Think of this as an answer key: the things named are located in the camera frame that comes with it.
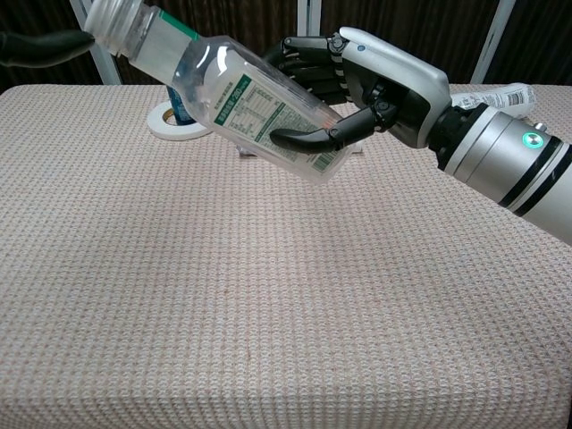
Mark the white labelled bottle yellow cap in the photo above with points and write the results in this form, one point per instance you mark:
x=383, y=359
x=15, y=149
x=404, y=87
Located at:
x=505, y=96

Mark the beige cloth-covered table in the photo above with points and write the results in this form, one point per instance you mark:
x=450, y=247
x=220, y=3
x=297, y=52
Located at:
x=223, y=290

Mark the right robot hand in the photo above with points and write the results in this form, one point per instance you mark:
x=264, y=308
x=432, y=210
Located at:
x=402, y=76

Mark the blue white toothpaste tube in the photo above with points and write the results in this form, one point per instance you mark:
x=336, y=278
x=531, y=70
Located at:
x=243, y=150

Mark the blue spray bottle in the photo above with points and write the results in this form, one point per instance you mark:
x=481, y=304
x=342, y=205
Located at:
x=179, y=112

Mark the transparent plastic bottle green label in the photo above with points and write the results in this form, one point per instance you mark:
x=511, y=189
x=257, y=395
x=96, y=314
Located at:
x=250, y=103

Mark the white tape roll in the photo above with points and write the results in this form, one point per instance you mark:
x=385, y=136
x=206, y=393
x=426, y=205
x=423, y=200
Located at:
x=156, y=125

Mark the grey metal screen post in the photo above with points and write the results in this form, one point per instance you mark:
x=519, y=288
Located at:
x=308, y=18
x=491, y=44
x=107, y=69

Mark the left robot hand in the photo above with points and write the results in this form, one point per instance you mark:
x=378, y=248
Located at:
x=40, y=48

